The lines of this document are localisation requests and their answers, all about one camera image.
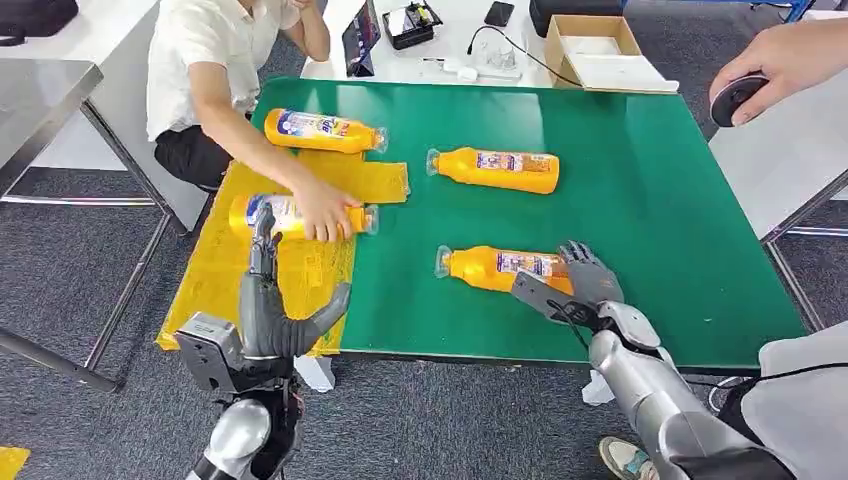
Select blue frame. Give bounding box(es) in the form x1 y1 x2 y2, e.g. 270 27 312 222
751 0 816 24

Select white desk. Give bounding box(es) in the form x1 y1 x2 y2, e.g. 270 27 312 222
299 0 664 89

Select green table mat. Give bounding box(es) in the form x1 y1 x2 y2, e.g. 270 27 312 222
250 76 808 371

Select black case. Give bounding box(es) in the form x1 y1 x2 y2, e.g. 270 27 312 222
528 0 627 39

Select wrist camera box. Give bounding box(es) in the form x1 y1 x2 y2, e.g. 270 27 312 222
510 270 579 326
174 312 248 393

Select white adapter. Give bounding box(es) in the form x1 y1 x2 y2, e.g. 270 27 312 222
442 60 480 84

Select white floor cable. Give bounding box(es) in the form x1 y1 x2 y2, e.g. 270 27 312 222
707 376 747 413

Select person's right hand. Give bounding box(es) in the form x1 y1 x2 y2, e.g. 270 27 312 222
291 177 364 244

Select cardboard box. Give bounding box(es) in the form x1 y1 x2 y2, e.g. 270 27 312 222
544 15 681 95

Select white foam pad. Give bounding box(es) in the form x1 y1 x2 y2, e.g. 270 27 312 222
559 35 624 58

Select grey steel table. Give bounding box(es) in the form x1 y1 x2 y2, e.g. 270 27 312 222
0 59 124 393

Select yellow floor item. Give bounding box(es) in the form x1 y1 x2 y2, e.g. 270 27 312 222
0 446 32 480

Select black phone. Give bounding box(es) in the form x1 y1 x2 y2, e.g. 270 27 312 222
484 1 516 28

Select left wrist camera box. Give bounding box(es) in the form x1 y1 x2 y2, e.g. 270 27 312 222
174 312 248 393

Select black round device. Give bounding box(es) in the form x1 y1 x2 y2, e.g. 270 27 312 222
710 72 771 128

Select person's hand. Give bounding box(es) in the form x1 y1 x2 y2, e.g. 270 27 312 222
707 18 841 128

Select orange drink bottle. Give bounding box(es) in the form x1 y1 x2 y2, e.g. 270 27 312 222
263 107 390 156
228 193 380 241
425 146 562 196
434 244 575 297

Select white board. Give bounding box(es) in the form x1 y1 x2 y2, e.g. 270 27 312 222
566 54 680 94

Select black tablet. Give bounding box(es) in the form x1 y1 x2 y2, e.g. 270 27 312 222
341 0 383 78

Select yellow sheet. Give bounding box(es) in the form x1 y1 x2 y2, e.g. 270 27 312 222
155 148 411 358

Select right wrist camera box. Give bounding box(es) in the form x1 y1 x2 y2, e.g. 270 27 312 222
510 270 579 326

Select pale grey table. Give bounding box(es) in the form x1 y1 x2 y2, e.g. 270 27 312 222
707 9 848 333
29 0 213 372

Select person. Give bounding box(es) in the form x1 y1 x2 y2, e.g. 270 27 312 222
599 321 848 480
145 0 364 244

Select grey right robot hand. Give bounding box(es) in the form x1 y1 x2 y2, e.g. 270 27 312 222
558 239 626 311

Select black cable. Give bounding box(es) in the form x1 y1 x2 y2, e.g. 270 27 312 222
466 25 584 89

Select black bag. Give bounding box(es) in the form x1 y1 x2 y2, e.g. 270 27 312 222
0 0 79 48

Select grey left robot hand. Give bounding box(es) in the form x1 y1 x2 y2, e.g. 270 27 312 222
238 201 352 362

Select black tray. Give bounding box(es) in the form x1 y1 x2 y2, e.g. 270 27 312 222
382 0 444 52

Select white table leg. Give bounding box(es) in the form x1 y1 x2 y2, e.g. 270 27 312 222
581 369 619 407
293 354 337 394

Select clear glass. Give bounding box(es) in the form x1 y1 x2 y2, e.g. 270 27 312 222
486 42 518 72

